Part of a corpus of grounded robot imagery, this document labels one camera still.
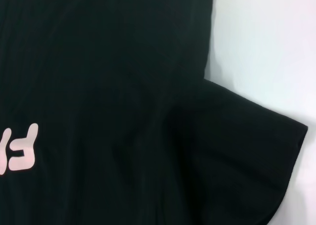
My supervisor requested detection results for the black shirt with FREE print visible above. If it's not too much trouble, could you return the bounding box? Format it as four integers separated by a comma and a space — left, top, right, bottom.
0, 0, 309, 225

